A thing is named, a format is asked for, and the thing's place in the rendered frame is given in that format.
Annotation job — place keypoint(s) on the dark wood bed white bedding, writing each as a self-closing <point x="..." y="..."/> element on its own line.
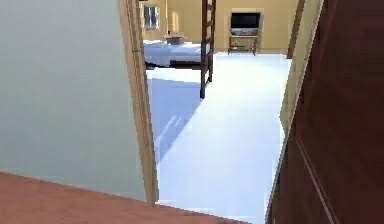
<point x="173" y="52"/>

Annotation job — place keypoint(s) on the tan wooden bedside table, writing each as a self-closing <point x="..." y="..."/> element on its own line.
<point x="174" y="39"/>

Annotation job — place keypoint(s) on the brown wooden television stand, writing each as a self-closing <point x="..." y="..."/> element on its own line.
<point x="243" y="40"/>

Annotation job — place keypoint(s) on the white framed window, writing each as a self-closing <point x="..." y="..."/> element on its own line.
<point x="150" y="17"/>

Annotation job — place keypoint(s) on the black television set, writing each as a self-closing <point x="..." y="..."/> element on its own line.
<point x="245" y="20"/>

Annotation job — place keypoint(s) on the dark red wooden room door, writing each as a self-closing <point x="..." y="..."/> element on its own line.
<point x="343" y="126"/>

